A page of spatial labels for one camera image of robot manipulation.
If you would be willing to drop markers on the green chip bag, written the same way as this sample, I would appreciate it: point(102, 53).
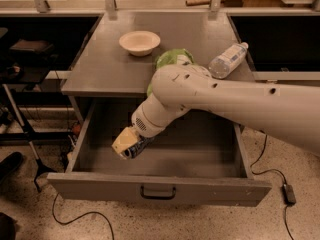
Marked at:
point(179, 56)

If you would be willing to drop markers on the wooden stick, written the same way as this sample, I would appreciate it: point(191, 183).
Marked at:
point(191, 3)

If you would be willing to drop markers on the blue pepsi can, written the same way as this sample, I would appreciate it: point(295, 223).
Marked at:
point(134, 150)

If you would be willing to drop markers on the clear plastic water bottle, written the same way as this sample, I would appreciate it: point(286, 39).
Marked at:
point(224, 64)

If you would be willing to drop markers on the black power adapter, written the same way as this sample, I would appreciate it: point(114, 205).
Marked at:
point(289, 195)

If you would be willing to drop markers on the black stand with legs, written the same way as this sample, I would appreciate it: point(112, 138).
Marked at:
point(30, 135)

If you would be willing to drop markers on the black shoe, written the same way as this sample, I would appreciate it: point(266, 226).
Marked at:
point(10, 164)

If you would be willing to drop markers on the grey cabinet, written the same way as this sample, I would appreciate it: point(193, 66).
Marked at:
point(104, 69)

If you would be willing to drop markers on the white bowl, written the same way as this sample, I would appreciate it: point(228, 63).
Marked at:
point(139, 43)

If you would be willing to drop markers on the black drawer handle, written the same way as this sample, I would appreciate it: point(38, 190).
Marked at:
point(161, 195)

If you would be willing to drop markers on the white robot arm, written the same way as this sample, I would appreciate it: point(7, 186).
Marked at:
point(290, 113)

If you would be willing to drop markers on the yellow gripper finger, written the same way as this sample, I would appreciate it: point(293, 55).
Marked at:
point(124, 144)

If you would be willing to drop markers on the open grey top drawer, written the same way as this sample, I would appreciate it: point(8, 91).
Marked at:
point(200, 154)

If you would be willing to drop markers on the black box on stand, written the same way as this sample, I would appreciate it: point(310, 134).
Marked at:
point(32, 46)

